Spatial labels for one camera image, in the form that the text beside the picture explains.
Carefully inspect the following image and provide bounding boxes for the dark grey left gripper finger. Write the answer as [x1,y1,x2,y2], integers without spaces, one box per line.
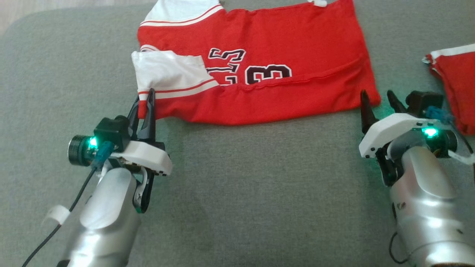
[127,96,141,138]
[138,88,157,144]

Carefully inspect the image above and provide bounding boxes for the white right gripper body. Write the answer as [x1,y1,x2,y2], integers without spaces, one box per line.
[358,113,452,159]

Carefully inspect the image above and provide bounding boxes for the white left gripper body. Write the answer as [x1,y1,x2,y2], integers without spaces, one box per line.
[110,141,173,177]

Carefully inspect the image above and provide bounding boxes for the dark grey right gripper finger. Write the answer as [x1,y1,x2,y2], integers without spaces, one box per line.
[360,90,379,134]
[387,90,408,114]

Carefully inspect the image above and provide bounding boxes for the red white-trimmed shorts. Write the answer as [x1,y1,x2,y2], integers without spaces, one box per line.
[422,43,475,136]

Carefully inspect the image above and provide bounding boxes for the red white basketball jersey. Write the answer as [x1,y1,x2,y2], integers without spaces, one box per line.
[131,0,382,126]

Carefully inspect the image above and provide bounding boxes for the large grey sofa chaise cushion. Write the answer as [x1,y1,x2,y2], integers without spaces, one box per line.
[0,0,475,267]

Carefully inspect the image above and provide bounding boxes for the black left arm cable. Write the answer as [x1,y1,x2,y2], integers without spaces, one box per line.
[22,141,116,267]

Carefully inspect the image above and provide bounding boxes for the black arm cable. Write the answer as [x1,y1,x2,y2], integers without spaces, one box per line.
[22,141,116,267]
[388,231,409,265]

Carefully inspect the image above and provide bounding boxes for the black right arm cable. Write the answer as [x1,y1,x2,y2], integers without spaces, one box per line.
[388,231,409,265]

